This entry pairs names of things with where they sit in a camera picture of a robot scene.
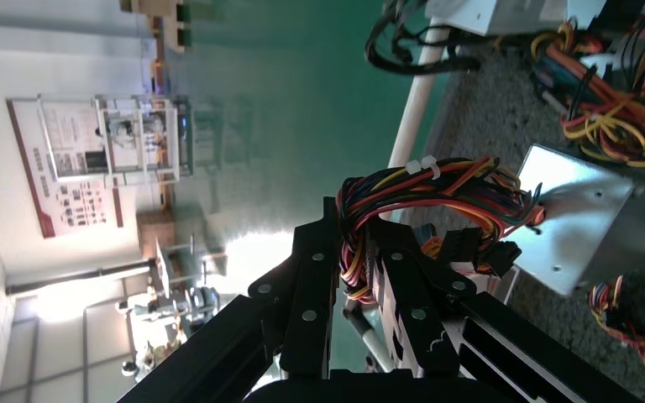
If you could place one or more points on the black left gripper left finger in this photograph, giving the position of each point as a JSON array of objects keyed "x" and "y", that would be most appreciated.
[{"x": 308, "y": 333}]

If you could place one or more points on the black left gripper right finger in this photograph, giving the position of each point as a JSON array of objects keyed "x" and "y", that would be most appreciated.
[{"x": 417, "y": 333}]

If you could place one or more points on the brown background carton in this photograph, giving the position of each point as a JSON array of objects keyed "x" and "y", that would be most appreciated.
[{"x": 155, "y": 233}]

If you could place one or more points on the power supply with perforated lid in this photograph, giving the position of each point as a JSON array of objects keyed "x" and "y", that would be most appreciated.
[{"x": 603, "y": 300}]

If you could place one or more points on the grey foam table mat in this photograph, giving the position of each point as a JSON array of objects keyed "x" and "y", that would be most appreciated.
[{"x": 495, "y": 122}]

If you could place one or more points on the white shelf rack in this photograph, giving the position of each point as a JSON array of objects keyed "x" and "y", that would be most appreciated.
[{"x": 133, "y": 139}]

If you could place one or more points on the wooden pallet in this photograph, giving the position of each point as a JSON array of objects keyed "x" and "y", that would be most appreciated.
[
  {"x": 144, "y": 5},
  {"x": 172, "y": 33}
]

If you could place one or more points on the white pipe table frame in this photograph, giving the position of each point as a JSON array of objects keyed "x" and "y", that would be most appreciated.
[{"x": 417, "y": 111}]

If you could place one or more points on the wall poster board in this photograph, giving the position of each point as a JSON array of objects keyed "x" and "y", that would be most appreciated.
[{"x": 66, "y": 206}]

